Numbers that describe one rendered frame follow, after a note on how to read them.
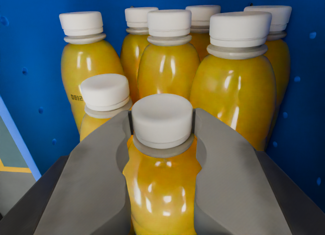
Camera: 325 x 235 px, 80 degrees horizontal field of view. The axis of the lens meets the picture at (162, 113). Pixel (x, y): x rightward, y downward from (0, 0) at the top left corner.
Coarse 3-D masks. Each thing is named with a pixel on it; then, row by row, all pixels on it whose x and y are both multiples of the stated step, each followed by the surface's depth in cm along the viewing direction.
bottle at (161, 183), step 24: (192, 144) 13; (144, 168) 12; (168, 168) 12; (192, 168) 12; (144, 192) 12; (168, 192) 12; (192, 192) 13; (144, 216) 13; (168, 216) 13; (192, 216) 14
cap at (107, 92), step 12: (84, 84) 16; (96, 84) 16; (108, 84) 16; (120, 84) 16; (84, 96) 15; (96, 96) 15; (108, 96) 15; (120, 96) 16; (96, 108) 16; (108, 108) 16
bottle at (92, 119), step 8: (128, 104) 17; (88, 112) 16; (96, 112) 16; (104, 112) 16; (112, 112) 16; (88, 120) 17; (96, 120) 16; (104, 120) 16; (80, 128) 18; (88, 128) 16; (96, 128) 16; (80, 136) 17; (128, 144) 17
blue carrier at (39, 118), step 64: (0, 0) 16; (64, 0) 21; (128, 0) 25; (192, 0) 25; (256, 0) 21; (320, 0) 16; (0, 64) 16; (320, 64) 17; (64, 128) 24; (320, 128) 17; (320, 192) 16
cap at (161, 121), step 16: (160, 96) 13; (176, 96) 13; (144, 112) 12; (160, 112) 12; (176, 112) 12; (192, 112) 12; (144, 128) 11; (160, 128) 11; (176, 128) 11; (144, 144) 12; (160, 144) 11; (176, 144) 12
